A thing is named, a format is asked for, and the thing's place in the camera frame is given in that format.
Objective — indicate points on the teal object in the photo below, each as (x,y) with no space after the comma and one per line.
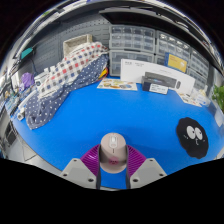
(27,53)

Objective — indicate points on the printed picture sheet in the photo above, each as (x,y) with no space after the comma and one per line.
(188,99)
(116,84)

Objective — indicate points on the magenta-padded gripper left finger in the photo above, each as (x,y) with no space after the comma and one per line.
(77,171)

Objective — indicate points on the yellow card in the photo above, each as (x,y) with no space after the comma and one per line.
(176,62)

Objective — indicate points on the white woven basket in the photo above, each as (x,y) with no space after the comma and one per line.
(76,43)

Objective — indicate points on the white blue tissue pack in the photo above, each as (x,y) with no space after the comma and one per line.
(201,96)

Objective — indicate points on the long white keyboard box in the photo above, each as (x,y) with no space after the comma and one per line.
(133,71)

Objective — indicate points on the small dark box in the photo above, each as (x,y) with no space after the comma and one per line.
(153,87)

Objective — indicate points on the red white checkered cloth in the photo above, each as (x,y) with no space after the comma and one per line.
(71,66)

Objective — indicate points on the purple object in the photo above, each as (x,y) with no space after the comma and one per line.
(27,81)

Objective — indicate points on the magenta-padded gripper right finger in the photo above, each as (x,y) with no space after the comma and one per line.
(148,171)

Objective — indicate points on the beige computer mouse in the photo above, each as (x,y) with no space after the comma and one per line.
(113,153)

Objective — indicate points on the dark wall shelf unit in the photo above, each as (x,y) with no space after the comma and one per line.
(133,15)

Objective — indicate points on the black mouse pad with eyes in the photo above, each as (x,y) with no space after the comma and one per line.
(191,146)

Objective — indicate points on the green potted plant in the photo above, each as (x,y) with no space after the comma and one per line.
(219,96)

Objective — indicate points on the yellow red object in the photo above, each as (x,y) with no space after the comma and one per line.
(104,73)

